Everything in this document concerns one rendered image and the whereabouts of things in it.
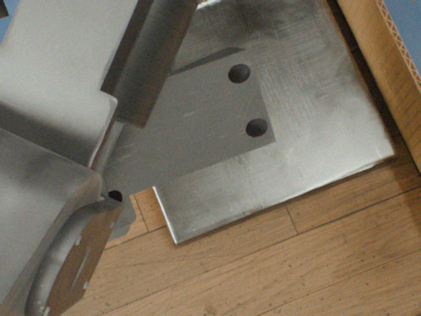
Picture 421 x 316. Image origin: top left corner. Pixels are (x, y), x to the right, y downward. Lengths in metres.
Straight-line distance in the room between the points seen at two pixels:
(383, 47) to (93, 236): 0.38
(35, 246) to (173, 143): 0.15
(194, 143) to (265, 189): 0.23
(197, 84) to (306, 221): 0.26
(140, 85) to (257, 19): 0.33
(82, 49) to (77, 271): 0.07
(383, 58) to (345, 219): 0.12
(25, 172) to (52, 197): 0.01
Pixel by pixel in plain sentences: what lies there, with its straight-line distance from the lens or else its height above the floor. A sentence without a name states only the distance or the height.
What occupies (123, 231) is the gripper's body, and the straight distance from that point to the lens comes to 0.42.
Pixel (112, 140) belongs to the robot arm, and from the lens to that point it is 0.30.
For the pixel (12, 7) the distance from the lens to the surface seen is 0.56.
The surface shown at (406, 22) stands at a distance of 0.66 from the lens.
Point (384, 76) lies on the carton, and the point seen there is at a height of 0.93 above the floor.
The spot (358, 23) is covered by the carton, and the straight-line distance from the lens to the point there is 0.63.
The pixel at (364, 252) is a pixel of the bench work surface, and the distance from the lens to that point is 0.61.
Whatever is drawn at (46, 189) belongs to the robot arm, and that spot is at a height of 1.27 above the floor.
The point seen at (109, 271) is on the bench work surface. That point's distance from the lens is 0.60.
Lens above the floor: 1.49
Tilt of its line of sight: 75 degrees down
